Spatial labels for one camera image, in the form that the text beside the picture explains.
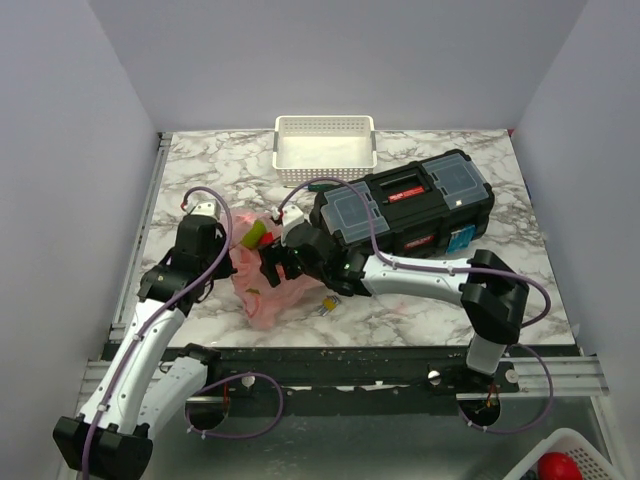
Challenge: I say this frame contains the green fake fruit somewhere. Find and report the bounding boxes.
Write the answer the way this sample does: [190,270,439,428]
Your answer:
[240,220,268,250]

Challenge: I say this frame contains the green handled screwdriver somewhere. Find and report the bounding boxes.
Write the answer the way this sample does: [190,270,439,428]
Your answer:
[304,183,336,192]

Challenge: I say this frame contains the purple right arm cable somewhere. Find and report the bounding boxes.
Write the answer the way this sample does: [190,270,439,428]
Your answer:
[277,178,555,435]

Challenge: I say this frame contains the black toolbox clear lids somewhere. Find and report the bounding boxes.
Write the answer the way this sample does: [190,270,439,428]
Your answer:
[309,149,495,258]

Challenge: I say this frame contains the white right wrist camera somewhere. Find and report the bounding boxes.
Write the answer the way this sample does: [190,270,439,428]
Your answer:
[271,204,305,246]

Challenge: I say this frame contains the white basket bottom right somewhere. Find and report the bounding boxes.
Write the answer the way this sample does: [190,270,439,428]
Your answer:
[501,428,624,479]

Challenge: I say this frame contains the aluminium rail left edge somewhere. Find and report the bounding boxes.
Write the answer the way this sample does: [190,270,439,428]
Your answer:
[107,132,173,342]

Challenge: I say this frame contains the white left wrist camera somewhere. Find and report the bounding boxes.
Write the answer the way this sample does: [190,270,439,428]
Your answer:
[181,199,222,221]

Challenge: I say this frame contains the aluminium rail front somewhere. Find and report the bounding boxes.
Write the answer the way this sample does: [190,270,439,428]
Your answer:
[501,356,609,398]

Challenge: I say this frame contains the pink plastic bag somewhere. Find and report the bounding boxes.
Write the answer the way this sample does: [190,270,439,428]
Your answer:
[230,209,321,330]

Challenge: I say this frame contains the white perforated plastic basket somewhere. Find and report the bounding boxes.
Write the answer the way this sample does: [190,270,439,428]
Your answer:
[272,115,377,185]

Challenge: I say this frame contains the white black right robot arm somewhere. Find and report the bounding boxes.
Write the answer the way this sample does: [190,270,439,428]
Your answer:
[258,222,529,392]

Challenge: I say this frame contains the red ball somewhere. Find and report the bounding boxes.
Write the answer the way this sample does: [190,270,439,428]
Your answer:
[537,452,583,480]

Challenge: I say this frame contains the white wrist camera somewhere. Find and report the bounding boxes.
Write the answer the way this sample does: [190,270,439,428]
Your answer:
[271,204,305,246]
[181,199,222,221]

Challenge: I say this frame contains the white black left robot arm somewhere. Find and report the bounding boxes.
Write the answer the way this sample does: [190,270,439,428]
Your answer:
[53,214,235,479]

